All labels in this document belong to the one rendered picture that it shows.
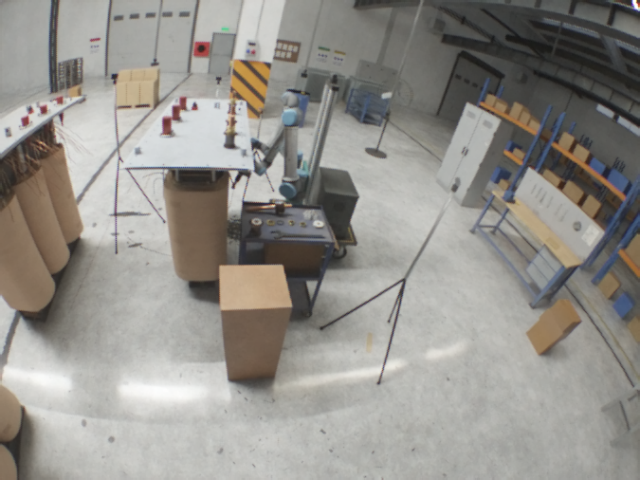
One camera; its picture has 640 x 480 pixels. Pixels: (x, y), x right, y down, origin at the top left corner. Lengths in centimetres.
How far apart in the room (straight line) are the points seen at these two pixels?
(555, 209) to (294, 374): 453
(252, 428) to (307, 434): 38
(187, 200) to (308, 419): 174
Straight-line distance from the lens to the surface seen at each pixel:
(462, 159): 608
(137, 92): 848
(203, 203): 197
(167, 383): 226
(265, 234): 189
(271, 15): 719
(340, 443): 219
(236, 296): 146
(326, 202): 267
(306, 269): 217
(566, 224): 508
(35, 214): 268
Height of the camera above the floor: 206
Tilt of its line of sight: 38 degrees down
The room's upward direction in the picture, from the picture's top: 16 degrees clockwise
